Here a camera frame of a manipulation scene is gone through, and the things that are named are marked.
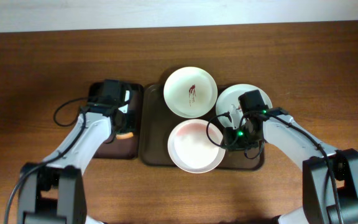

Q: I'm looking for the green and orange sponge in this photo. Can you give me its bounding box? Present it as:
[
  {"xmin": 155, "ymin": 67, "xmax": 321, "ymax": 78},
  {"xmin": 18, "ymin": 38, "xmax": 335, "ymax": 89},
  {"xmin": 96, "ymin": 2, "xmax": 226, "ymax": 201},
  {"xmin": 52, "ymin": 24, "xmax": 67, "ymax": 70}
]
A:
[{"xmin": 116, "ymin": 132, "xmax": 134, "ymax": 140}]

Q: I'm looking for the pale green plate stained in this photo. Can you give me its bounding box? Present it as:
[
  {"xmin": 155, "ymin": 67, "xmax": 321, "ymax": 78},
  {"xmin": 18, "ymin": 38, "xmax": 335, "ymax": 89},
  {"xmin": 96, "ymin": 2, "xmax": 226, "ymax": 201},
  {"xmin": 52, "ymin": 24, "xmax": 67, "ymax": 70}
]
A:
[{"xmin": 216, "ymin": 84, "xmax": 273, "ymax": 128}]

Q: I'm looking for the white plate bottom stained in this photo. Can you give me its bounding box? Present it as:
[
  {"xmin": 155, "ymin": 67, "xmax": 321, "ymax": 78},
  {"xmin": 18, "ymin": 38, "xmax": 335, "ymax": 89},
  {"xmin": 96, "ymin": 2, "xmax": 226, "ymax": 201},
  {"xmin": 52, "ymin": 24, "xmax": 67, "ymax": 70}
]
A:
[{"xmin": 167, "ymin": 119, "xmax": 226, "ymax": 174}]

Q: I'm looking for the white plate stained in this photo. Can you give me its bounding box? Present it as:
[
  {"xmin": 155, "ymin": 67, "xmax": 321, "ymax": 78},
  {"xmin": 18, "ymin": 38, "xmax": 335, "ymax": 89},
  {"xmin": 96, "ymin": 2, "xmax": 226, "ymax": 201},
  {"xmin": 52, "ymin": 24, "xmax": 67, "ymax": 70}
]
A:
[
  {"xmin": 167, "ymin": 119, "xmax": 226, "ymax": 174},
  {"xmin": 163, "ymin": 67, "xmax": 218, "ymax": 118}
]

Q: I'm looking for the white plate top stained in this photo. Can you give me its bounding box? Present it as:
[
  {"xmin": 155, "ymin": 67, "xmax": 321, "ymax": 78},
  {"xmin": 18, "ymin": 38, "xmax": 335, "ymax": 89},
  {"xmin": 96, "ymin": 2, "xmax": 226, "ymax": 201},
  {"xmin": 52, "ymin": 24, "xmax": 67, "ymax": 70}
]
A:
[{"xmin": 163, "ymin": 67, "xmax": 218, "ymax": 118}]

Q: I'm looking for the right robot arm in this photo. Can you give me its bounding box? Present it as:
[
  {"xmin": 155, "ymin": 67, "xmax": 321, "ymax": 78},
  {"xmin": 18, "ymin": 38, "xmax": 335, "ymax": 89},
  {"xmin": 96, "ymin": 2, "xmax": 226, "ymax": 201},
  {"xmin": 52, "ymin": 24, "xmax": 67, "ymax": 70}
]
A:
[{"xmin": 223, "ymin": 90, "xmax": 358, "ymax": 224}]

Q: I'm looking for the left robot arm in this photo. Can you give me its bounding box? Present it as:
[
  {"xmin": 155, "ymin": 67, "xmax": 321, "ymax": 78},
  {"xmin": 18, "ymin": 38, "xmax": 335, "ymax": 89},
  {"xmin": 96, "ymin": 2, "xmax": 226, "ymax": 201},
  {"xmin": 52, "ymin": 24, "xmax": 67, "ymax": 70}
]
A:
[{"xmin": 11, "ymin": 80, "xmax": 143, "ymax": 224}]

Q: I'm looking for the small black tray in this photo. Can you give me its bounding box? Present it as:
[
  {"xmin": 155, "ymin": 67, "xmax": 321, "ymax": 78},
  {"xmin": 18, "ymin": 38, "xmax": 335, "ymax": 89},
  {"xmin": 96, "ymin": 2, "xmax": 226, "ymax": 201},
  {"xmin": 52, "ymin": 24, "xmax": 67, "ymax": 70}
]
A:
[{"xmin": 87, "ymin": 83, "xmax": 144, "ymax": 159}]

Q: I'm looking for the large brown serving tray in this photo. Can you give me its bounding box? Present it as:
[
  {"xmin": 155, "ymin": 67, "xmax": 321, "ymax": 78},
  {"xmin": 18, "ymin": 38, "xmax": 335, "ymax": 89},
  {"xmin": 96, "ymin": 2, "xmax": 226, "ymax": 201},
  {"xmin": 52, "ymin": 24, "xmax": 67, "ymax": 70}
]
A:
[{"xmin": 139, "ymin": 84, "xmax": 265, "ymax": 171}]

